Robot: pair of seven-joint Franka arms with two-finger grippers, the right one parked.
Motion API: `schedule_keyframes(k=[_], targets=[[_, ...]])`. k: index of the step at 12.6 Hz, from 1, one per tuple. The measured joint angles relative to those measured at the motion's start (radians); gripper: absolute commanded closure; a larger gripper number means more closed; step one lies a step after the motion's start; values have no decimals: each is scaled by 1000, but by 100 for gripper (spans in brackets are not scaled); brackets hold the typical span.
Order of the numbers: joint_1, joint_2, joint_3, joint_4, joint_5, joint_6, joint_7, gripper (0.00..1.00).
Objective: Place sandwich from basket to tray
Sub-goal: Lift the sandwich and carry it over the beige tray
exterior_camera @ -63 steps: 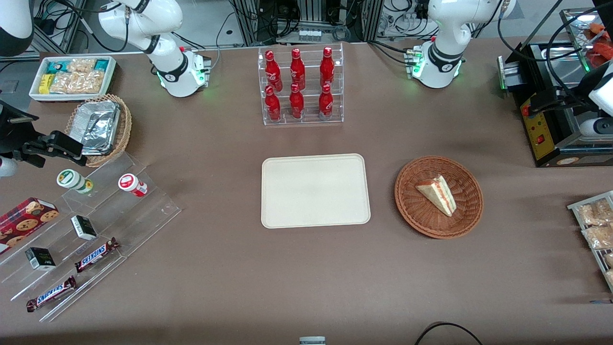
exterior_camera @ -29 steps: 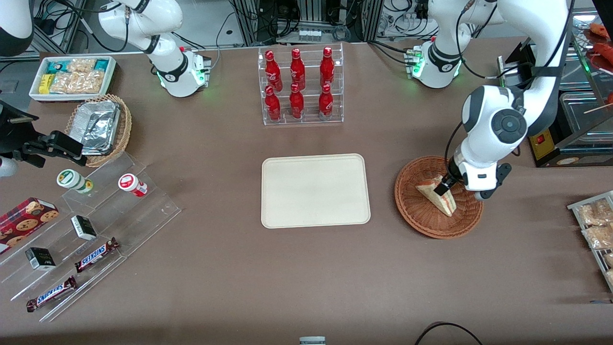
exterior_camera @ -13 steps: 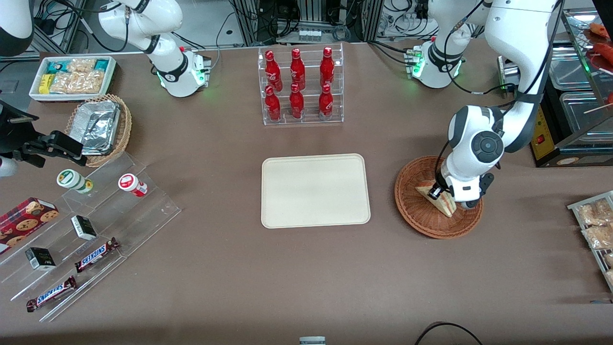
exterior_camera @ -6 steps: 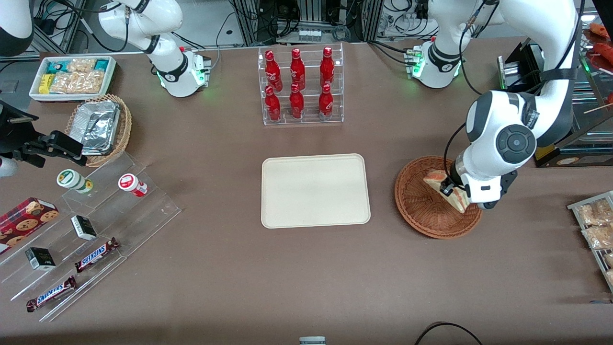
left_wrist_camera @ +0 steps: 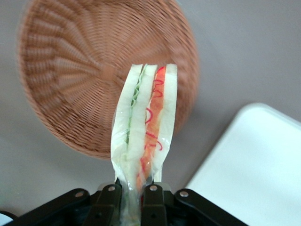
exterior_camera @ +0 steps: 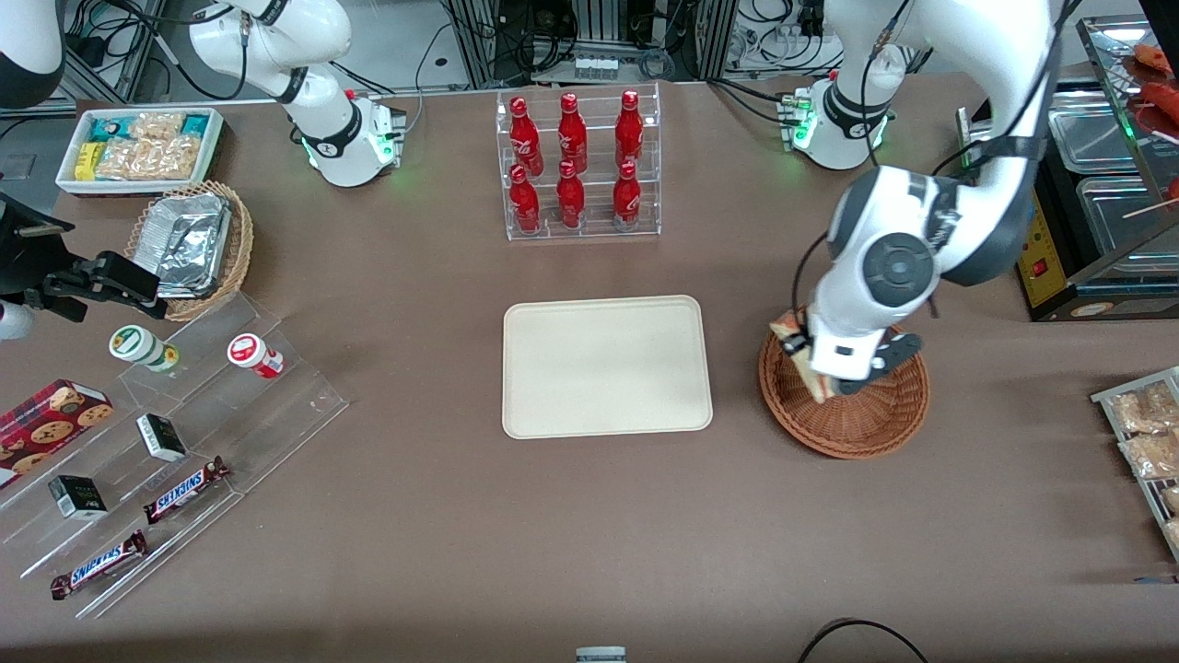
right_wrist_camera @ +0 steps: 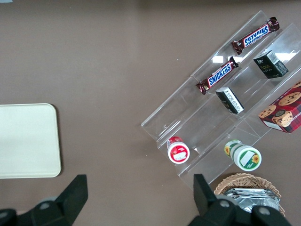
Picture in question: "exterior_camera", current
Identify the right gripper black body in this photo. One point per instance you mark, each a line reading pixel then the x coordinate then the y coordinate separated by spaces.
pixel 29 259

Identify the triangular sandwich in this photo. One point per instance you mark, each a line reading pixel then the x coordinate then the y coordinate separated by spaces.
pixel 818 382

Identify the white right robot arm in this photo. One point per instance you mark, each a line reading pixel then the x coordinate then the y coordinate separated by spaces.
pixel 276 37

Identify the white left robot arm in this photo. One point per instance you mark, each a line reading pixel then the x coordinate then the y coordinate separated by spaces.
pixel 958 37

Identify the brown round wicker basket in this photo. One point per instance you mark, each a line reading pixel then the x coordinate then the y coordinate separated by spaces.
pixel 875 424

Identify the light wicker basket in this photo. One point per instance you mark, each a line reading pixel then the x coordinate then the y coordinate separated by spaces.
pixel 241 249

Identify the cream rectangular serving tray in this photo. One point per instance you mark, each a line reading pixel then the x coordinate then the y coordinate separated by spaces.
pixel 608 368

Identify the tray of packaged snacks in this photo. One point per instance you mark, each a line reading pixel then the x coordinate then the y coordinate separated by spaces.
pixel 1105 398

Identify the green lid sunflower cup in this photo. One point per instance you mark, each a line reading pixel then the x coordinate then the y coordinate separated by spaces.
pixel 134 343

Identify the silver foil packets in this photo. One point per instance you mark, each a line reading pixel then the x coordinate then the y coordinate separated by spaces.
pixel 189 244

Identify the white plastic snack bin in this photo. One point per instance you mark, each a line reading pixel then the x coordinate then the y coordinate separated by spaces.
pixel 138 189

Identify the yellow snack packet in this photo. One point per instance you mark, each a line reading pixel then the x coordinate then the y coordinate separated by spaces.
pixel 87 161

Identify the clear bag of crackers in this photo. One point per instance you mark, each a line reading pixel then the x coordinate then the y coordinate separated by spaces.
pixel 157 125
pixel 147 158

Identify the red cookie box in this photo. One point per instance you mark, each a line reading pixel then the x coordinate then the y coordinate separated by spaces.
pixel 46 424

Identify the red lid white cup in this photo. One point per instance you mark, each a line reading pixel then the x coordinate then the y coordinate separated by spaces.
pixel 250 352

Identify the teal snack packet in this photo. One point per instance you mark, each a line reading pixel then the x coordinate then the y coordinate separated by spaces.
pixel 195 124
pixel 109 129

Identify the small black carton box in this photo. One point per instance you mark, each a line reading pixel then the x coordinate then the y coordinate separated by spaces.
pixel 162 437
pixel 78 497

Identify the clear acrylic stepped display stand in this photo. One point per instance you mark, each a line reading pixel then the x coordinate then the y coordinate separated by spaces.
pixel 304 405

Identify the Snickers chocolate bar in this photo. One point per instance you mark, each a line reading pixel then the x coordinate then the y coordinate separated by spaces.
pixel 99 565
pixel 184 491

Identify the red cola bottle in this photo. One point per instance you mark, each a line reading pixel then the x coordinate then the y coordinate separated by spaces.
pixel 525 204
pixel 525 138
pixel 626 201
pixel 629 129
pixel 570 201
pixel 572 133

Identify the clear acrylic bottle rack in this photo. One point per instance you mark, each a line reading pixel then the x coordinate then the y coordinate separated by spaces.
pixel 597 226

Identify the stainless steel pan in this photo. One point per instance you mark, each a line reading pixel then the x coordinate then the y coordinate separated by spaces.
pixel 1091 138
pixel 1119 212

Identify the clear bag of fried snacks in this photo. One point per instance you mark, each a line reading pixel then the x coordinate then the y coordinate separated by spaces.
pixel 1173 534
pixel 1142 410
pixel 1171 499
pixel 1151 456

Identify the wooden skewer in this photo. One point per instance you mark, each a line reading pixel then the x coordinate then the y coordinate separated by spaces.
pixel 1151 209

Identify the grey power strip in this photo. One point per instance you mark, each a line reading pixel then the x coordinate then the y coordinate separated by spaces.
pixel 594 67

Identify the small grey device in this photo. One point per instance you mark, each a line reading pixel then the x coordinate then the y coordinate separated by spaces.
pixel 601 656

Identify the red sausage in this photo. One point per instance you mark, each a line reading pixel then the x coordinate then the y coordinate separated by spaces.
pixel 1156 58
pixel 1162 106

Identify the small blue item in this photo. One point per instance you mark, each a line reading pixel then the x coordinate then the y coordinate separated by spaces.
pixel 1156 580

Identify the aluminium equipment frame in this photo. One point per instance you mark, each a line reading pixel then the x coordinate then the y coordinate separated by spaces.
pixel 479 46

